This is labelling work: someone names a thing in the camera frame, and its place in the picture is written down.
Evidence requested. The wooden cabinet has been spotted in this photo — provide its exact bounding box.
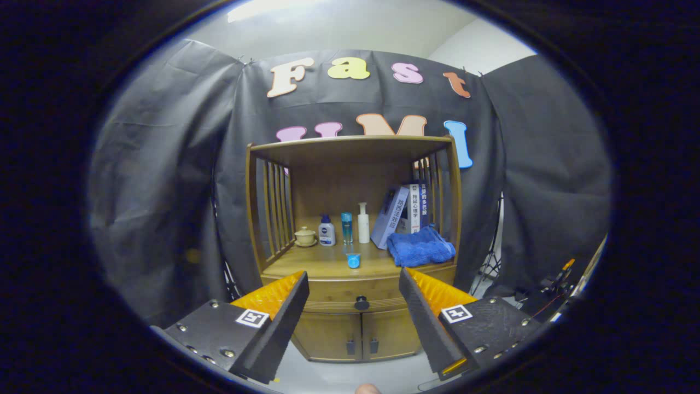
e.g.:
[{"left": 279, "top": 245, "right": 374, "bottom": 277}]
[{"left": 244, "top": 135, "right": 463, "bottom": 363}]

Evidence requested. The black light stand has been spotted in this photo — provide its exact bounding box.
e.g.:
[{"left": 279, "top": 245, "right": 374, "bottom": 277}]
[
  {"left": 470, "top": 192, "right": 505, "bottom": 296},
  {"left": 212, "top": 164, "right": 241, "bottom": 302}
]

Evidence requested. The wooden countertop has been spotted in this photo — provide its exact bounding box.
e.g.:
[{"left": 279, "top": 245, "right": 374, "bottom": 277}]
[{"left": 262, "top": 241, "right": 457, "bottom": 280}]

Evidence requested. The grey-blue book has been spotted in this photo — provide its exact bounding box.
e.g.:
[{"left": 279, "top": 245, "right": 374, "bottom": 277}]
[{"left": 371, "top": 186, "right": 411, "bottom": 250}]

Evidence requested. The black backdrop cloth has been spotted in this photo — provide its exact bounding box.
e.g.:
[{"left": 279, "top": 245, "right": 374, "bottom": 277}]
[{"left": 87, "top": 39, "right": 612, "bottom": 329}]

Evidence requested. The wooden drawer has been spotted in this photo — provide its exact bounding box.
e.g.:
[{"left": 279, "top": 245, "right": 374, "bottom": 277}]
[{"left": 261, "top": 264, "right": 457, "bottom": 314}]

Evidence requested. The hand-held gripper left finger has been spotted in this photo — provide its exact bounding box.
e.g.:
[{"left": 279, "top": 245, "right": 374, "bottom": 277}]
[{"left": 162, "top": 270, "right": 310, "bottom": 385}]

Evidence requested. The blue towel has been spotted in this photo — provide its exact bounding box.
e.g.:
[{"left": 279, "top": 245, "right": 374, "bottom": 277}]
[{"left": 387, "top": 225, "right": 456, "bottom": 268}]

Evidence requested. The white book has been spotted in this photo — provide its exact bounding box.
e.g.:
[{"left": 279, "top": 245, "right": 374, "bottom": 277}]
[{"left": 402, "top": 184, "right": 422, "bottom": 234}]

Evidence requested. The wooden cabinet door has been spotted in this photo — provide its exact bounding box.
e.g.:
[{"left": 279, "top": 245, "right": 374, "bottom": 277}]
[
  {"left": 293, "top": 312, "right": 363, "bottom": 363},
  {"left": 361, "top": 309, "right": 423, "bottom": 360}
]

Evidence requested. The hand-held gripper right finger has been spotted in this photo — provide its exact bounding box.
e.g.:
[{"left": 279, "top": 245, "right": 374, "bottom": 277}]
[{"left": 399, "top": 267, "right": 543, "bottom": 381}]

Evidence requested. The light wooden board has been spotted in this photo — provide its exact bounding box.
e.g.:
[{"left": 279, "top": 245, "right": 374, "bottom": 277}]
[{"left": 574, "top": 233, "right": 609, "bottom": 307}]

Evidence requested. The white bottle with blue cap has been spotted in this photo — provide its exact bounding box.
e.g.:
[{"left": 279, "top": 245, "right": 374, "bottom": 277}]
[{"left": 319, "top": 214, "right": 336, "bottom": 247}]

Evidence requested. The black device with orange part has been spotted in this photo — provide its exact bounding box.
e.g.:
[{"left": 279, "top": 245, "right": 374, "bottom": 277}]
[{"left": 517, "top": 258, "right": 576, "bottom": 318}]

